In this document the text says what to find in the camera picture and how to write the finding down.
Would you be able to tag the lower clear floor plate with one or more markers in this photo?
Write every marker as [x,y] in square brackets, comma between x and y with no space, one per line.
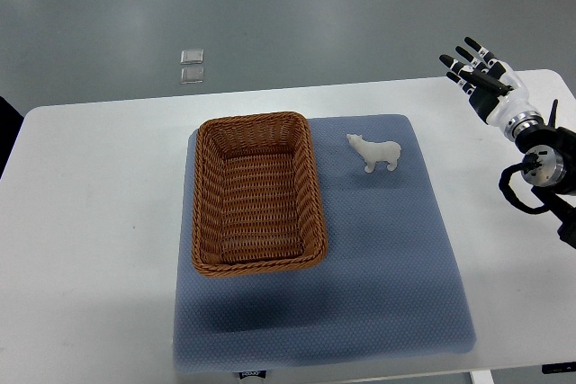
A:
[192,75]

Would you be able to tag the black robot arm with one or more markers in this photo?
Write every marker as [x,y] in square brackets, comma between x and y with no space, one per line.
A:
[548,165]

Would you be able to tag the black table control panel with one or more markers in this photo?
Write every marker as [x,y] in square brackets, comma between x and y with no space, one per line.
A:
[557,368]

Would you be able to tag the black label tag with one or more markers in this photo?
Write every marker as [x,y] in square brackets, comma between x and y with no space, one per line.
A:
[252,375]

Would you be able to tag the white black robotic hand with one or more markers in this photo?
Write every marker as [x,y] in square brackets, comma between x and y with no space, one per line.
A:
[493,87]

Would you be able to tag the clear floor plate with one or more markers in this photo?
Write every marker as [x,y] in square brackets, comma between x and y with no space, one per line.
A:
[191,56]
[192,75]

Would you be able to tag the white bear figurine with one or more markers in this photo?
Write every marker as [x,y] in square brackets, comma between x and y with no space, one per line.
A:
[372,153]

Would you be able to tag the brown wicker basket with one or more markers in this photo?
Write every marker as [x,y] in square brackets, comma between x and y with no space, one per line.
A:
[256,196]

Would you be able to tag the upper clear floor plate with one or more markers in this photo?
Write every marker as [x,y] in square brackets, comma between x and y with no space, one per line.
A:
[191,56]

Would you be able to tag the blue-grey textured mat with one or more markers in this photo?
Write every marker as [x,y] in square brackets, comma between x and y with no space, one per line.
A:
[389,285]

